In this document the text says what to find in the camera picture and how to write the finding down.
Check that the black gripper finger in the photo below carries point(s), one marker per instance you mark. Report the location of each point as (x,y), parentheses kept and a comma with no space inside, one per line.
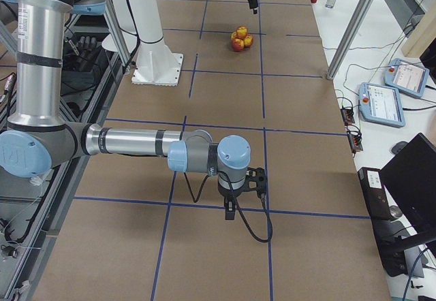
(230,208)
(253,5)

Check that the far orange black adapter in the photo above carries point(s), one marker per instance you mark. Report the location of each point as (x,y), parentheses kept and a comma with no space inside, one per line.
(347,113)

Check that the near blue teach pendant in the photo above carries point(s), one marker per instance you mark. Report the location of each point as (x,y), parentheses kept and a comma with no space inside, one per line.
(381,104)

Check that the blue teach pendant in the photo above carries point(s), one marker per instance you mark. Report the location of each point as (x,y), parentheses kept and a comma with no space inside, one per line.
(381,104)
(409,78)

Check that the black desktop box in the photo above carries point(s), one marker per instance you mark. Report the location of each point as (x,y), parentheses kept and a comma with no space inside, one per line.
(387,228)

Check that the black computer mouse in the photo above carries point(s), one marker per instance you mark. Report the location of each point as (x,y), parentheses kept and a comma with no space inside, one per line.
(398,147)

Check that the far blue teach pendant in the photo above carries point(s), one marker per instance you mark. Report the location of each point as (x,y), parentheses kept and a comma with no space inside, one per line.
(409,78)

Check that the black computer monitor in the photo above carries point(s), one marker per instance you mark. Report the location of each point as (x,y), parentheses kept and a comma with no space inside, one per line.
(410,179)

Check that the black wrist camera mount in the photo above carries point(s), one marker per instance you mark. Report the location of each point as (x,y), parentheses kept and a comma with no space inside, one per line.
(256,180)

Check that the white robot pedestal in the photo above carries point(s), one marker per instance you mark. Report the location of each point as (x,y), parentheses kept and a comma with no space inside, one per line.
(155,63)

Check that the aluminium frame post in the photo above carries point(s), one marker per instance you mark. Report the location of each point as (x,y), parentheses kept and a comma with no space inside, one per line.
(354,24)

